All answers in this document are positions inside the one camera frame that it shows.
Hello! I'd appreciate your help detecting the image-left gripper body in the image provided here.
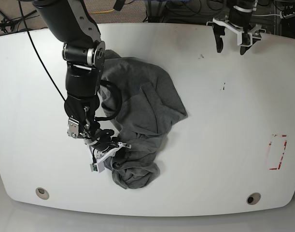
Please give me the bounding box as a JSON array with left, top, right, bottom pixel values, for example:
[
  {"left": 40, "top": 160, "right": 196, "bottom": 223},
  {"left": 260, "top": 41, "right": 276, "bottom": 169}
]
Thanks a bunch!
[{"left": 83, "top": 129, "right": 120, "bottom": 159}]

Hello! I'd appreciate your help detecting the right table cable grommet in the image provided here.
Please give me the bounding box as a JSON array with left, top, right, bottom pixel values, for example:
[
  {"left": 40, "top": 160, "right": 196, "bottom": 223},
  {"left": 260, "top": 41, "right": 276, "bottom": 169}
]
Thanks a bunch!
[{"left": 246, "top": 192, "right": 261, "bottom": 205}]

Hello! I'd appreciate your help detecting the table cable grommet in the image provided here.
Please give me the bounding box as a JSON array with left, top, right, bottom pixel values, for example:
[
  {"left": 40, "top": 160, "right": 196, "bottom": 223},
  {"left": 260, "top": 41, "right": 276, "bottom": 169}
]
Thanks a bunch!
[
  {"left": 246, "top": 192, "right": 261, "bottom": 205},
  {"left": 35, "top": 188, "right": 49, "bottom": 200}
]

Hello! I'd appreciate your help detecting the left table cable grommet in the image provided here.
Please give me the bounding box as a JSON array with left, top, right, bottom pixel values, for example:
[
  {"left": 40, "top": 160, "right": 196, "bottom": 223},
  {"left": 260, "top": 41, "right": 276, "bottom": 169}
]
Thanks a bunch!
[{"left": 35, "top": 188, "right": 49, "bottom": 200}]

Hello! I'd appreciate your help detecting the grey T-shirt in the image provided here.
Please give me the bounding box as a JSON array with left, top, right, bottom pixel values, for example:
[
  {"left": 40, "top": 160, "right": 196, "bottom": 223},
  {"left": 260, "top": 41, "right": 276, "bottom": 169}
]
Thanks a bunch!
[{"left": 102, "top": 50, "right": 187, "bottom": 189}]

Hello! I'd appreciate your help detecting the black tripod stand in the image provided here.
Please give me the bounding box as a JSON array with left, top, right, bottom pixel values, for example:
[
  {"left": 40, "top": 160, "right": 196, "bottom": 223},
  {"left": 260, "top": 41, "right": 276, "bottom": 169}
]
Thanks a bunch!
[{"left": 0, "top": 9, "right": 38, "bottom": 36}]

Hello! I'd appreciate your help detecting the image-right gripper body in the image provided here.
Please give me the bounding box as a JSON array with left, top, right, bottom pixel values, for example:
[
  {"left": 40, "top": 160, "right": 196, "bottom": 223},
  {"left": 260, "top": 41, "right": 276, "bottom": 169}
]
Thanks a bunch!
[{"left": 207, "top": 18, "right": 266, "bottom": 46}]

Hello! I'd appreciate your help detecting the yellow cable on floor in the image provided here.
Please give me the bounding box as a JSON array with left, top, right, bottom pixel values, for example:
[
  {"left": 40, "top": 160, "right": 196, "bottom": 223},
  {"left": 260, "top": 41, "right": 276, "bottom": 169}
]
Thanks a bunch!
[{"left": 89, "top": 8, "right": 114, "bottom": 15}]

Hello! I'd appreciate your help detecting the red tape rectangle marking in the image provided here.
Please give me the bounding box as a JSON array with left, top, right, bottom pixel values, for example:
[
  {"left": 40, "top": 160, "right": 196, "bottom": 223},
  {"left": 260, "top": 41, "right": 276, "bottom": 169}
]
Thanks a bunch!
[{"left": 267, "top": 134, "right": 288, "bottom": 170}]

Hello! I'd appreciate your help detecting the white power strip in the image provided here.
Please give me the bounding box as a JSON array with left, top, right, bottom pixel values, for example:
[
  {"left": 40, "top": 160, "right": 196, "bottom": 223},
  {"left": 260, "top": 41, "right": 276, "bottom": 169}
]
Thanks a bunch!
[{"left": 280, "top": 7, "right": 295, "bottom": 19}]

